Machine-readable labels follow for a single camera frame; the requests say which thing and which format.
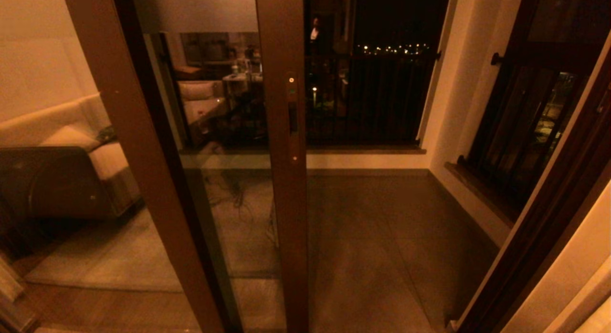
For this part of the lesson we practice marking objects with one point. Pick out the brown framed sliding glass door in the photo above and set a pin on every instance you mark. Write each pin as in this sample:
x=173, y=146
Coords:
x=286, y=228

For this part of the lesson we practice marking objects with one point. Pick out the black metal balcony railing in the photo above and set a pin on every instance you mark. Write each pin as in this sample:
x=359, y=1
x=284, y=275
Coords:
x=382, y=99

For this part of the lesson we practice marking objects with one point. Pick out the brown framed fixed glass panel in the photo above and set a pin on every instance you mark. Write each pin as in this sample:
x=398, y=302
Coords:
x=138, y=132

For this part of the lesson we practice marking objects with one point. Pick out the brown stone side window sill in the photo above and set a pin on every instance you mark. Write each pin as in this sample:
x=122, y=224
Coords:
x=477, y=190

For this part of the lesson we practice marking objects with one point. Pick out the black metal side window railing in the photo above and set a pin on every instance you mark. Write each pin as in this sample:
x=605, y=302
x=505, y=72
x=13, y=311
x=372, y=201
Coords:
x=525, y=132

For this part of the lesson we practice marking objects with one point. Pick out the beige sofa cushion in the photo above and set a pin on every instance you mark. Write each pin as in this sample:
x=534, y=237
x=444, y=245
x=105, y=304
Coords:
x=69, y=138

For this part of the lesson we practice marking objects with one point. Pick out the beige sofa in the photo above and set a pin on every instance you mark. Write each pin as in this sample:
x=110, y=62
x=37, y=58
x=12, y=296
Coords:
x=57, y=180

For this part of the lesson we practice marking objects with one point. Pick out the dark brown side window frame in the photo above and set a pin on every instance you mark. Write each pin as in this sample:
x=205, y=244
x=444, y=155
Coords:
x=549, y=51

